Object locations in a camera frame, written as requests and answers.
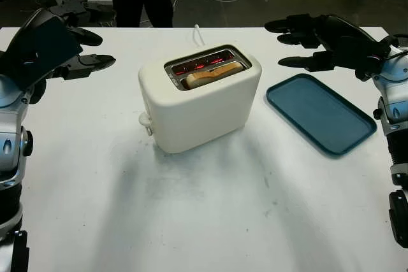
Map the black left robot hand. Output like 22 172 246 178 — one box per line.
18 0 116 104

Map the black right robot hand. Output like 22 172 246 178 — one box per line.
264 13 380 72

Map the slice of toast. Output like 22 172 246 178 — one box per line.
186 62 244 90

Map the white two-slot toaster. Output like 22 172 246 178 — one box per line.
138 43 263 154

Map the teal rectangular tray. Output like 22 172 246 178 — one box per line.
266 73 378 158

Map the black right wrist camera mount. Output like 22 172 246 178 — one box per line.
352 41 393 82

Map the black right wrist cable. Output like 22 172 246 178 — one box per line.
387 32 408 61

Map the white toaster power cord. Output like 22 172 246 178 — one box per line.
190 25 207 48

